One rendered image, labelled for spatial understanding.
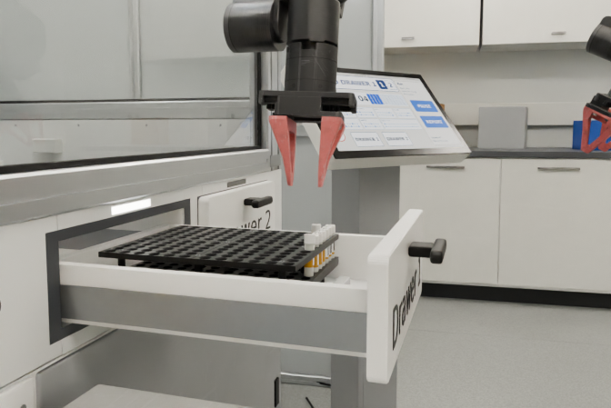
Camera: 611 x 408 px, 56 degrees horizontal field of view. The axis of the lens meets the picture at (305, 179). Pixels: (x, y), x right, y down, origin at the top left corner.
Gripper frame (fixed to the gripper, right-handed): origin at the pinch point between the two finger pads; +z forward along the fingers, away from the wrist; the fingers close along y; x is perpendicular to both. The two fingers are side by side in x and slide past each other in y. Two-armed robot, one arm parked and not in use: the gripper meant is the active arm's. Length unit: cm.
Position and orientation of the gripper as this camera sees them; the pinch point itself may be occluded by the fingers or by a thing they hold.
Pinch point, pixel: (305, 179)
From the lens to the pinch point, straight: 63.2
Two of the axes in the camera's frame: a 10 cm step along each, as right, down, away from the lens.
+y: -9.9, -0.5, 1.4
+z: -0.5, 10.0, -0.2
